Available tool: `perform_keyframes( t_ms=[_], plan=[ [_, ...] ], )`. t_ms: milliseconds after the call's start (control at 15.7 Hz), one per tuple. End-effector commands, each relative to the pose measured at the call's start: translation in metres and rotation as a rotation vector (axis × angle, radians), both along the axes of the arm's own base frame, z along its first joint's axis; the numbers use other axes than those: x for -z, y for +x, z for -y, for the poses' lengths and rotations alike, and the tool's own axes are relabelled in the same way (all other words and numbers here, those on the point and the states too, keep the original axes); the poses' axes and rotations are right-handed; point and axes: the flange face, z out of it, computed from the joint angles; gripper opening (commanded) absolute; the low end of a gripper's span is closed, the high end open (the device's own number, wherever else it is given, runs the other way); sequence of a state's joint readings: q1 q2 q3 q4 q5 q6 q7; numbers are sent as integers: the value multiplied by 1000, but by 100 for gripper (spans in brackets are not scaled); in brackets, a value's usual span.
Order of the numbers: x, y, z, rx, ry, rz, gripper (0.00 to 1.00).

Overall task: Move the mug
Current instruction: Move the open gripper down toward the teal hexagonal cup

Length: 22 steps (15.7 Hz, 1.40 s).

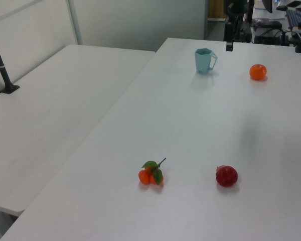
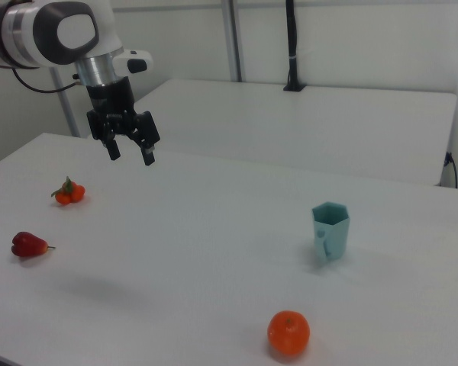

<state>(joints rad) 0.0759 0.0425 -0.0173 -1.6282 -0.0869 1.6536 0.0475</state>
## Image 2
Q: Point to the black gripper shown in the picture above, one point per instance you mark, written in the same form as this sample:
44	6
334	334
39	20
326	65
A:
110	99

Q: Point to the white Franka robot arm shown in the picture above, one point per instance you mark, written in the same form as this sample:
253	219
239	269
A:
42	30

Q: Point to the thin grey metal post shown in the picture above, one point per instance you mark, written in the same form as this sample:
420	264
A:
66	106

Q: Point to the large orange fruit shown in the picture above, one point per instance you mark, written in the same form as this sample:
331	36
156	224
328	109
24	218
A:
289	332

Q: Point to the black pole with base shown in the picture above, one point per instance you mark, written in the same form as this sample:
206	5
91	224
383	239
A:
292	38

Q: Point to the grey metal frame post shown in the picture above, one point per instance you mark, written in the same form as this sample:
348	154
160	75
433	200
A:
234	38

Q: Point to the small oranges cluster with leaves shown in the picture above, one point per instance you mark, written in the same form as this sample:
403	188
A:
69	193

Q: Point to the teal hexagonal mug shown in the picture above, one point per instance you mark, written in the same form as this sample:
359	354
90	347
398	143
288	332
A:
337	236

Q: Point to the red pear-shaped fruit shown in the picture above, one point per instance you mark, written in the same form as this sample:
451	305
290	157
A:
26	244

